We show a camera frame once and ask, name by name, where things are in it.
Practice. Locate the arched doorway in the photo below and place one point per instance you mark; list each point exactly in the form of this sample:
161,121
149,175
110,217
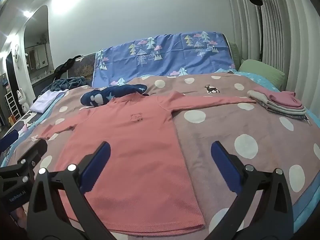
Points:
37,42

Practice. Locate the cartoon-print quilt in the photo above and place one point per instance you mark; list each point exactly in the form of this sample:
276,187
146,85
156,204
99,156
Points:
23,121

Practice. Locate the folded pink garment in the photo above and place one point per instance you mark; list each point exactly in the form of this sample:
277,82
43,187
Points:
282,98

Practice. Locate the dark printed headboard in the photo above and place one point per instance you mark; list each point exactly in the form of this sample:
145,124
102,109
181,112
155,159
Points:
82,68

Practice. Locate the folded grey garment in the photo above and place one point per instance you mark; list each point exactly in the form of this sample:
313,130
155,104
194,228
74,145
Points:
287,116

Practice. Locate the lavender cloth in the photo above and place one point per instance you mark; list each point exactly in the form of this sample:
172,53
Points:
45,101

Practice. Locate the sage green cushion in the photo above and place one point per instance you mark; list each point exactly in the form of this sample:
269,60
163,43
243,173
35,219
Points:
236,53

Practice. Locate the dark teal fuzzy blanket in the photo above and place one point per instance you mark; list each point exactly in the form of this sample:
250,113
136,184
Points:
65,83

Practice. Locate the white cat figurine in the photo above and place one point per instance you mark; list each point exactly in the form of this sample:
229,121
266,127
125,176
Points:
22,100

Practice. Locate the black garment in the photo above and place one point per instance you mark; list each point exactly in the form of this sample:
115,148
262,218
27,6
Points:
63,67

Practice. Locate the stack of folded clothes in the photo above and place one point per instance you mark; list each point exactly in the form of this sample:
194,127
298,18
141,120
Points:
260,97

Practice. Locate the white pleated curtain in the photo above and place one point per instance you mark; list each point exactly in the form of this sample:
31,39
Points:
287,42

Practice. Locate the white bear wall ornament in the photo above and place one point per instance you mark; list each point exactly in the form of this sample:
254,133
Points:
16,56

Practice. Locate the blue tree-print sheet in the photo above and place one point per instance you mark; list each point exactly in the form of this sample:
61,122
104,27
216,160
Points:
170,57

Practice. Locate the navy star-print blanket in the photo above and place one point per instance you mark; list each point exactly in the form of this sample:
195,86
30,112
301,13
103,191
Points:
92,98

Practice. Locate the pink polka-dot blanket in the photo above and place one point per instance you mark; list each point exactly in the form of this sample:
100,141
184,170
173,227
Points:
212,130

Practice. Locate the pink long-sleeved shirt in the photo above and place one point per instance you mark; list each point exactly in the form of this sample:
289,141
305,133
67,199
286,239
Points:
130,155

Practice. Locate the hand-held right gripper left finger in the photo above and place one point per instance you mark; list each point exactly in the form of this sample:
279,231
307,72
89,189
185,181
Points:
97,166

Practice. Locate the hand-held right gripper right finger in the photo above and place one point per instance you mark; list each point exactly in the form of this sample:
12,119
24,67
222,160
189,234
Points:
225,166

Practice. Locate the green pillow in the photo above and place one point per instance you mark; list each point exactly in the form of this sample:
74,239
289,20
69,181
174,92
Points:
265,73

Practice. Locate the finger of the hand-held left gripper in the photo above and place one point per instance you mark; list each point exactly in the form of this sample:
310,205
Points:
8,141
35,153

